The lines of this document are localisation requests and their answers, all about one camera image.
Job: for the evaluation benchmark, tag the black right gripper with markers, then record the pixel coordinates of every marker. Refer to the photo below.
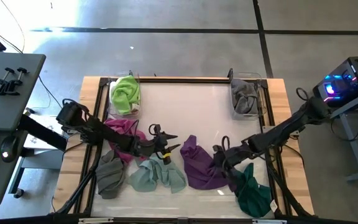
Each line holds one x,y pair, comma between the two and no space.
228,155

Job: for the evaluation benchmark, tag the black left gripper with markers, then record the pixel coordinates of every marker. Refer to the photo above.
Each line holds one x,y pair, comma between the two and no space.
154,147

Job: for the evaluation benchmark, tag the purple towel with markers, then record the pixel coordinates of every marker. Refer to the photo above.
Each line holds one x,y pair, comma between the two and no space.
197,168

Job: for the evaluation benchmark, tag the mint green towel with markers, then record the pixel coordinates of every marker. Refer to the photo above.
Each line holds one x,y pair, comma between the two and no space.
157,175

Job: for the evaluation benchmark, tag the dark green towel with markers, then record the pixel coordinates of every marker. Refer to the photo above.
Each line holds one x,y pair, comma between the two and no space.
253,196

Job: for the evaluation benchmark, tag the magenta towel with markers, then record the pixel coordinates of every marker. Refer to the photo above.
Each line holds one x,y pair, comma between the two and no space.
117,124

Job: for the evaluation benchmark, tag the large brown-grey towel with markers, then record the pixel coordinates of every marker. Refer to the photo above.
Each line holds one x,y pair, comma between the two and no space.
244,96

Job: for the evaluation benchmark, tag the lime green towel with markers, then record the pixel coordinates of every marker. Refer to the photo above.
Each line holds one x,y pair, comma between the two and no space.
126,93

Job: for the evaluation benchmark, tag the small dark grey towel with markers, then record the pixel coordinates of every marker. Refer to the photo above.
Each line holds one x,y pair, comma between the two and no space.
110,174

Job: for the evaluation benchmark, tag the cream white towel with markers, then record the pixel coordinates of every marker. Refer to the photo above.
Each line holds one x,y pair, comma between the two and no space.
113,87

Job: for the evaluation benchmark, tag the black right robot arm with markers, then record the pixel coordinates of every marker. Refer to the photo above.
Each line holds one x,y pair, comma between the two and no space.
278,135

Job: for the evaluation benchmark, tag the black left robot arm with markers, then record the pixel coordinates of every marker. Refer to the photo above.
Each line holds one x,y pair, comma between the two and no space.
104,132

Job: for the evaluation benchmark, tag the clear plastic basket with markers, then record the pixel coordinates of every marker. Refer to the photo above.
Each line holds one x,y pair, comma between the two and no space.
235,116
137,115

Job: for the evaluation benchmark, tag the black basket clip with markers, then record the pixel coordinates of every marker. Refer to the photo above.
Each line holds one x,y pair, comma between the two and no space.
130,73
230,73

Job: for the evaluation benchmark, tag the white label strip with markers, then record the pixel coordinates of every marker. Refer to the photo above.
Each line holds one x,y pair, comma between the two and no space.
269,221
95,220

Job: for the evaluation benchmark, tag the grey metal stand desk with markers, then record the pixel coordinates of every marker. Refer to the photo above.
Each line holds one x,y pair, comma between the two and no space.
350,137

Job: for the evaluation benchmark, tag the white printed sheet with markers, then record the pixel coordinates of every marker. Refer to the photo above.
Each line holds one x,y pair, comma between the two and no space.
42,124

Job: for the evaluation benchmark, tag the black computer tower with lights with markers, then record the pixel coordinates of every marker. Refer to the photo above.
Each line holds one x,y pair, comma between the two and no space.
350,81

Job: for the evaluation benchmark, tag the black computer mouse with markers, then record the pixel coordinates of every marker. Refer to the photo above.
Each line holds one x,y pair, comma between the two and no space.
9,149

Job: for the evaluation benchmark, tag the black desk clamp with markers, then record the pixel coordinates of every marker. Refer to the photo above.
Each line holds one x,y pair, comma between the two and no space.
17,79
2,85

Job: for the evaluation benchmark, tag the grey side desk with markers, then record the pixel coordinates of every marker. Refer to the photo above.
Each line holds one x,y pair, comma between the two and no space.
8,109

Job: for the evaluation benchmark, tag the black metal table frame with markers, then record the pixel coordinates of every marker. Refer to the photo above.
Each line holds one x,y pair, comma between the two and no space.
182,80

